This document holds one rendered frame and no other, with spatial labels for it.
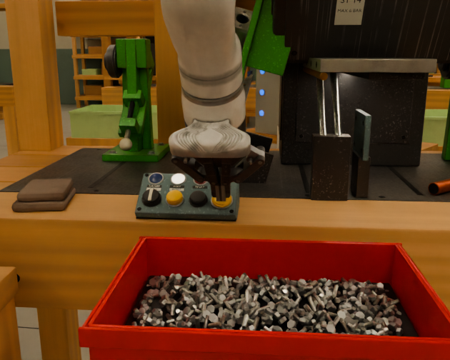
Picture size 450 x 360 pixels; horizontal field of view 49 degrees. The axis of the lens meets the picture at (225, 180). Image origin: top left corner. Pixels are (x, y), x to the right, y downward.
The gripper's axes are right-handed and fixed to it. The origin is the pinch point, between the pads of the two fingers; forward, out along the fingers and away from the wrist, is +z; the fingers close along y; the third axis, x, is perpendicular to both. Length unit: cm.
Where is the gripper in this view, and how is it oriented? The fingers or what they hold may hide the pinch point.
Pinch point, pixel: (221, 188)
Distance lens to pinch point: 70.3
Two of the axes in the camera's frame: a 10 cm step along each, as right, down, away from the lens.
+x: -0.7, 7.6, -6.5
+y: -10.0, -0.2, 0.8
